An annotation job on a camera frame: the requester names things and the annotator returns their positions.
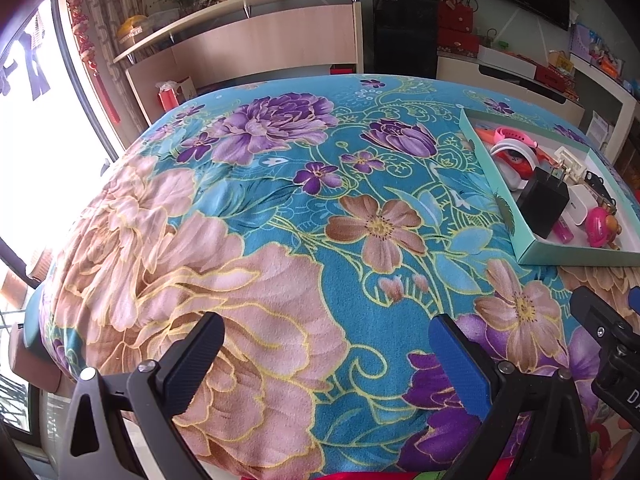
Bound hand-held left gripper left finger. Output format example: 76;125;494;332
57;311;226;480

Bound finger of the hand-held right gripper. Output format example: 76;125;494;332
569;286;632;348

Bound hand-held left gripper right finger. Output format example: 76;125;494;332
428;312;593;480

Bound teal cardboard box lid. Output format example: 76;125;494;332
457;107;640;267

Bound pink toy figure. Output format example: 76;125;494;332
585;207;623;251

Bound pink lighter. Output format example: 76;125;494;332
552;215;576;245

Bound white charger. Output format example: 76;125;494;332
565;185;598;228

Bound black charger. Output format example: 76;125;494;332
515;166;571;241

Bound cream folding phone stand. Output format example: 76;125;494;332
547;146;591;183

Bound white watch band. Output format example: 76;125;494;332
487;141;526;188

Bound pink watch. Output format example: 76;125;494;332
492;126;538;148

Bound teal brown chair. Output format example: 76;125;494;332
7;287;66;396

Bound floral blanket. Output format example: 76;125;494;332
37;74;640;480

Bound red flat box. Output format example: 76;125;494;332
534;62;581;95

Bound white television cabinet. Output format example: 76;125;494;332
435;52;640;161

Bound red tissue pack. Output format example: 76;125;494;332
156;80;180;111

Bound white flat box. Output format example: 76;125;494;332
477;45;538;73

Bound red gift box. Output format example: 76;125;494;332
436;30;481;58

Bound light wood shelf unit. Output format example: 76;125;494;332
112;0;378;126

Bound red gift bag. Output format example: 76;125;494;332
436;0;475;33

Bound red hanging ornament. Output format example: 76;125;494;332
66;0;122;125

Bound dark hanging trousers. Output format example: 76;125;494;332
0;15;53;101

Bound yellow container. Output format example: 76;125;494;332
116;16;151;43

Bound black speaker cabinet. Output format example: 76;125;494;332
370;0;441;80

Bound patterned curtain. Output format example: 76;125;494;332
82;0;136;91

